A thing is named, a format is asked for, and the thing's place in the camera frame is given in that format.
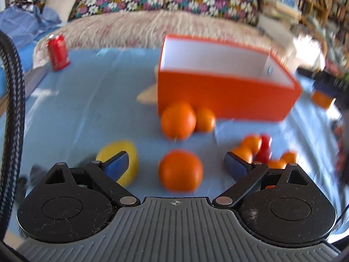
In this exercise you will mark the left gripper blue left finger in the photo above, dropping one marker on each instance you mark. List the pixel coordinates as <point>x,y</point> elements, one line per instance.
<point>105,176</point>

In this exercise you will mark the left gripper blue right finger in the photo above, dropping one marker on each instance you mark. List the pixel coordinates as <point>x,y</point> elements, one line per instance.
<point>248,179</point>

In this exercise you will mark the yellow lemon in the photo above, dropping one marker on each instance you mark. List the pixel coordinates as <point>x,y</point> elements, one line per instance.
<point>115,147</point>

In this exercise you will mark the red small apple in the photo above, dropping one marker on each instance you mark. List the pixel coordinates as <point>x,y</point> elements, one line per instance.
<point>264,155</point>

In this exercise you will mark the large orange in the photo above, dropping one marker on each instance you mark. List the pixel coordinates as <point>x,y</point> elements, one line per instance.
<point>180,171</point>
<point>178,121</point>

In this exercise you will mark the small orange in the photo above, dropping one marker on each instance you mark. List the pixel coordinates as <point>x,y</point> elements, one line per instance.
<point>205,120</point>

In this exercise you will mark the orange cylindrical container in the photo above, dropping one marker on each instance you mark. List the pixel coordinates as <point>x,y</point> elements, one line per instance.
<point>321,99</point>

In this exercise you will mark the blue tablecloth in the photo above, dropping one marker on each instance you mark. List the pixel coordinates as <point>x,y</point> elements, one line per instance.
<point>75,112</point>

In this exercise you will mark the orange cardboard box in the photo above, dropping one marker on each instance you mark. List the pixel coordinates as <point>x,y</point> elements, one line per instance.
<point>233,80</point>

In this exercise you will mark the stack of books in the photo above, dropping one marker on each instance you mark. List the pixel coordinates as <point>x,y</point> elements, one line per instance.
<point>284,10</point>

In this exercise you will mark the red soda can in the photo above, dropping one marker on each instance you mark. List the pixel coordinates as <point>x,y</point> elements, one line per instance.
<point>57,51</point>

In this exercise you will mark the quilted floral sofa cover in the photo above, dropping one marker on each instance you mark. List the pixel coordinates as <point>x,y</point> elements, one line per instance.
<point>147,29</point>

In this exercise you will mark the right floral daisy cushion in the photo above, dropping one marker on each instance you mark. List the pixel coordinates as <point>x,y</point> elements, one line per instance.
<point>244,11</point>

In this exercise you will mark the blue crumpled cloth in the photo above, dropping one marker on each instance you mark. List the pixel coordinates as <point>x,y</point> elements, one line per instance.
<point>24,26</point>

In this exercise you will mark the white plain pillow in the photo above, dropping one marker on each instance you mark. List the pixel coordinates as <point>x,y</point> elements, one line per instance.
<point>59,8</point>

